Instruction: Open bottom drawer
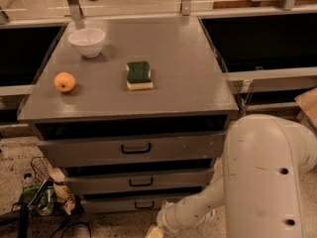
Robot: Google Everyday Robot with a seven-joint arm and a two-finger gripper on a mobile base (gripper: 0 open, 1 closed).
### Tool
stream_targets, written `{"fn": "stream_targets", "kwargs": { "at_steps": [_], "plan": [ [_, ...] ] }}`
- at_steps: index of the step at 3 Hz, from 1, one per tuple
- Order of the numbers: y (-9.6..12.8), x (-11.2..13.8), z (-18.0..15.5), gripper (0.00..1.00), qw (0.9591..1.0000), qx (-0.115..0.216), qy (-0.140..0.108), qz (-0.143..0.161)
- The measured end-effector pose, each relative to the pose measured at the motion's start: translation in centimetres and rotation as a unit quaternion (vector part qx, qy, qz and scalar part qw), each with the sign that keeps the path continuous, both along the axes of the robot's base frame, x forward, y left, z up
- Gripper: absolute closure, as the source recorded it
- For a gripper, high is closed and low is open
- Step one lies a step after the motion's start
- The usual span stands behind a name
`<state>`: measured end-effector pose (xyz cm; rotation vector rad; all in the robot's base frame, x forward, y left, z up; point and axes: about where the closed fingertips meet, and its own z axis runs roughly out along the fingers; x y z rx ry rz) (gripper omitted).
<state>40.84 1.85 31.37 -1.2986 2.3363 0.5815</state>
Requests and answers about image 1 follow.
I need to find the grey bottom drawer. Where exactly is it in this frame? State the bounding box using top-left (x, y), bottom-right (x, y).
top-left (80, 191), bottom-right (194, 213)

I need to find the grey drawer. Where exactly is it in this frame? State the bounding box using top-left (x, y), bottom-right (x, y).
top-left (38, 133), bottom-right (224, 168)
top-left (64, 168), bottom-right (214, 195)
top-left (80, 191), bottom-right (194, 213)

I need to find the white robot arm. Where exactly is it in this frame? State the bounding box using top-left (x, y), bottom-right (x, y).
top-left (145, 115), bottom-right (317, 238)

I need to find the grey middle drawer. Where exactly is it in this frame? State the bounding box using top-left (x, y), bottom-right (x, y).
top-left (64, 168), bottom-right (214, 195)

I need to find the grey drawer cabinet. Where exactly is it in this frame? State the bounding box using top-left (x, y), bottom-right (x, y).
top-left (18, 17), bottom-right (238, 201)

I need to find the grey top drawer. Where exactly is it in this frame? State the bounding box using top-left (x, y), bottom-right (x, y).
top-left (38, 133), bottom-right (224, 168)

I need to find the green snack bag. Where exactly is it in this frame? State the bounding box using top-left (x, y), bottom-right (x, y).
top-left (18, 185), bottom-right (54, 216)

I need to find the clear plastic bottle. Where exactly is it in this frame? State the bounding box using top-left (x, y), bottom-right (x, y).
top-left (23, 173), bottom-right (34, 191)

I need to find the green yellow sponge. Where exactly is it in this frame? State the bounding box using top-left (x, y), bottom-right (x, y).
top-left (126, 61), bottom-right (154, 91)

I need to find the orange fruit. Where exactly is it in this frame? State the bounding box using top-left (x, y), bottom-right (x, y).
top-left (53, 72), bottom-right (75, 93)

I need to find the brown cardboard box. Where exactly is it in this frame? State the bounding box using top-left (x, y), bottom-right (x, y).
top-left (294, 87), bottom-right (317, 129)

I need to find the white ceramic bowl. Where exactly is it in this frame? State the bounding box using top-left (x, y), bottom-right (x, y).
top-left (68, 28), bottom-right (105, 58)

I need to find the black cable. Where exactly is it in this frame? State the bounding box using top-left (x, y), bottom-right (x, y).
top-left (49, 215), bottom-right (92, 238)

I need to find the black wire basket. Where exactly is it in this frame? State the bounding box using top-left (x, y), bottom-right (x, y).
top-left (30, 157), bottom-right (51, 183)

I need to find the metal post left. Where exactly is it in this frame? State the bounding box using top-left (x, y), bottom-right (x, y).
top-left (67, 0), bottom-right (82, 21)

